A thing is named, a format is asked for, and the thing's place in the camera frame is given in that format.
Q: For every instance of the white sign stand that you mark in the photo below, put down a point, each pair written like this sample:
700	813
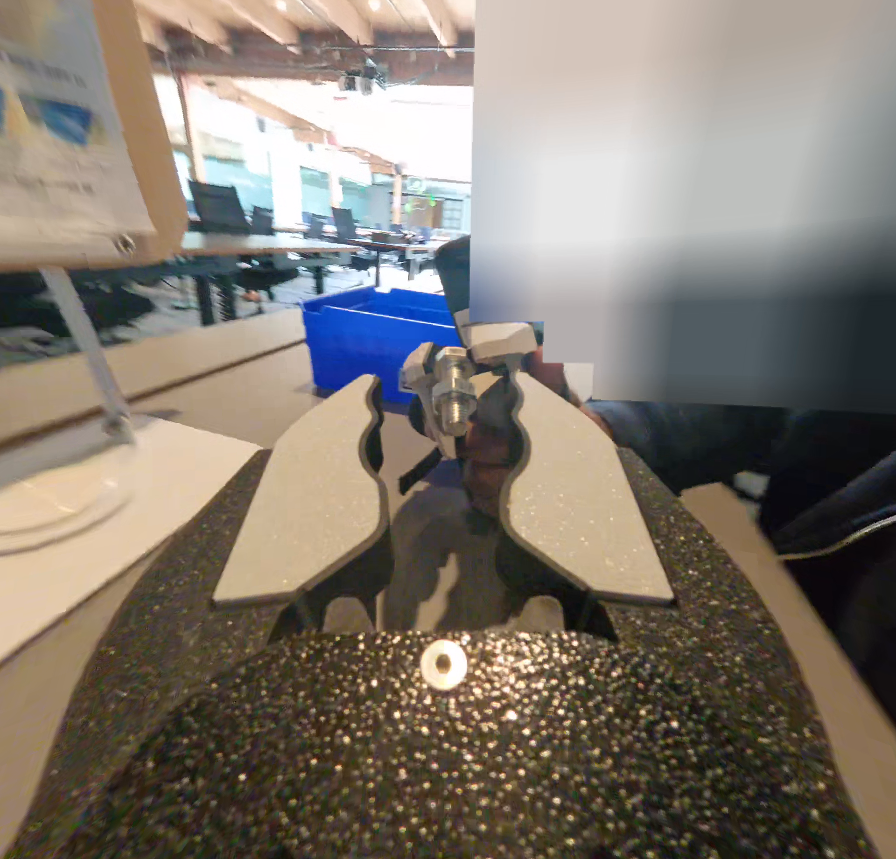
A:
140	495

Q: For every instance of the brown cardboard panel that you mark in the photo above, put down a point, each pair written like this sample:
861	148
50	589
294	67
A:
147	138

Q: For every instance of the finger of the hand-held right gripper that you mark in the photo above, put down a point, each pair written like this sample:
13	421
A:
500	341
416	372

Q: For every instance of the steel hex bolt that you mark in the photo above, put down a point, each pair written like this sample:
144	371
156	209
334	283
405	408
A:
458	421

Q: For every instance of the ceiling mounted device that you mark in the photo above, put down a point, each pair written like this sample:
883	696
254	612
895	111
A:
360	81

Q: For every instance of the large blue plastic bin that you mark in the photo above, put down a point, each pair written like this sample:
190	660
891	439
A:
364	341

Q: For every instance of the person's right hand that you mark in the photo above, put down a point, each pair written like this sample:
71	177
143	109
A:
490	460

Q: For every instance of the printed paper sheet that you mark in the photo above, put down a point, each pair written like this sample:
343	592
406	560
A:
56	103

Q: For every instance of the black mesh office chair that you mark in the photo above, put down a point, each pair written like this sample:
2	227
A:
217	204

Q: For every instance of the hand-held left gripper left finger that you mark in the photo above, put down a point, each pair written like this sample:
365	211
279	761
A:
308	502

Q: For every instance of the steel hex nut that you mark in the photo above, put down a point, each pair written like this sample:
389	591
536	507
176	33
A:
453	391

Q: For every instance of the wooden office desk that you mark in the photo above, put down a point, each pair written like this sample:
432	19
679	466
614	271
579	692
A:
280	244

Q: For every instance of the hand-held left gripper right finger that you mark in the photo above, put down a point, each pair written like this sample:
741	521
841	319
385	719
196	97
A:
588	509

